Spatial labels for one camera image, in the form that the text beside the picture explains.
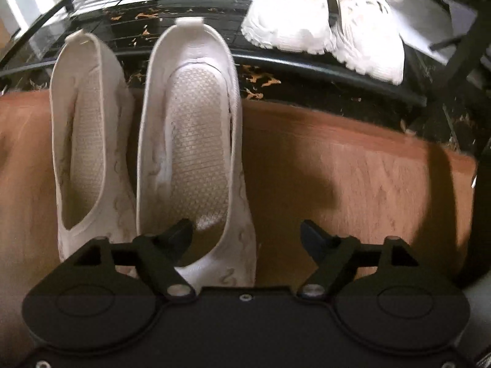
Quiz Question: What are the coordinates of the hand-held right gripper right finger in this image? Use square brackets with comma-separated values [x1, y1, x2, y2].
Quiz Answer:
[299, 219, 422, 298]

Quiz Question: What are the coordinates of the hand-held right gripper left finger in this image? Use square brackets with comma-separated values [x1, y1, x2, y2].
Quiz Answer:
[61, 218, 199, 298]

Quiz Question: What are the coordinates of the white knit slip-on shoe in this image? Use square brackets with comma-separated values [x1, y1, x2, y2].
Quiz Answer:
[135, 17, 257, 293]
[49, 33, 139, 278]

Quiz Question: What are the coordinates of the black metal shoe rack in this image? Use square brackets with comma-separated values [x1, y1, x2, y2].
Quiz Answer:
[0, 0, 491, 150]

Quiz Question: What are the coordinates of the white chunky lace-up sneaker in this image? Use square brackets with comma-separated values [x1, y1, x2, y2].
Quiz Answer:
[241, 0, 334, 55]
[329, 0, 407, 86]

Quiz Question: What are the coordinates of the grey flat board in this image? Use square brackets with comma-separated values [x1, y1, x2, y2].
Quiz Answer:
[397, 0, 478, 67]

